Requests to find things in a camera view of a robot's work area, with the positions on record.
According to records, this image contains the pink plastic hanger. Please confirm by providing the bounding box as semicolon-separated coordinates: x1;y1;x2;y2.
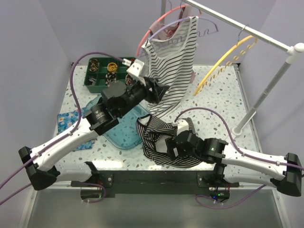
136;4;192;57

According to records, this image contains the teal transparent plastic bin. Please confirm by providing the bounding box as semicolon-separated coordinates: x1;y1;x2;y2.
85;95;149;151

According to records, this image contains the grey black rolled sock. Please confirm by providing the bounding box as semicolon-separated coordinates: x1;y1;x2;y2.
88;77;96;86

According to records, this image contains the brown white patterned sock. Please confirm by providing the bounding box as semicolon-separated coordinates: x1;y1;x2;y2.
125;74;134;86

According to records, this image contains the black beige patterned sock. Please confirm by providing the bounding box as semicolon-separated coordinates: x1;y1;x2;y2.
105;72;117;86

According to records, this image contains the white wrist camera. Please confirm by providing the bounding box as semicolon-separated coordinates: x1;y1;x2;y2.
126;59;145;85
172;119;189;135

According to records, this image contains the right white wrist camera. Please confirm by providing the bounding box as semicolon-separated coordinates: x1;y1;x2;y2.
172;119;189;135

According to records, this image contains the green compartment organizer tray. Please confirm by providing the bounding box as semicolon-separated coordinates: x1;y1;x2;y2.
84;57;135;94

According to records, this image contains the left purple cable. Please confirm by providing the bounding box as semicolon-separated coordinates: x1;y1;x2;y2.
0;51;131;205

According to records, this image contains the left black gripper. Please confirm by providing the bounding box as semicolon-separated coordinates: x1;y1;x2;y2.
118;76;170;118

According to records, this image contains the blue floral folded cloth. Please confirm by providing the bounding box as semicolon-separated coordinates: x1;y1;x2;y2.
57;110;95;151

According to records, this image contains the yellow rolled sock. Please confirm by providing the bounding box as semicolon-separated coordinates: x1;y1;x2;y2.
107;62;118;73

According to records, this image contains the white clothes rack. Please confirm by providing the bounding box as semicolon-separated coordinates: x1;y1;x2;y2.
136;0;304;155

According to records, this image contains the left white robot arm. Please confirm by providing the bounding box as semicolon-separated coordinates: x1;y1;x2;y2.
19;78;169;190

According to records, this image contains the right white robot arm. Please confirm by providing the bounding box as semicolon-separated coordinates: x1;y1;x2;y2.
165;131;302;197

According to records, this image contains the yellow plastic hanger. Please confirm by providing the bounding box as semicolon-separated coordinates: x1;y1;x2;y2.
193;35;258;96

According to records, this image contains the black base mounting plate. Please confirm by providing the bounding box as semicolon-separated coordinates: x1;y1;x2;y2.
71;171;239;199

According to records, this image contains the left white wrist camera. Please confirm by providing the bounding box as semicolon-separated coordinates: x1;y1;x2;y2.
126;59;145;85

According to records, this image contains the brown patterned rolled sock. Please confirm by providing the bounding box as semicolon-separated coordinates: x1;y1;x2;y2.
89;59;99;72

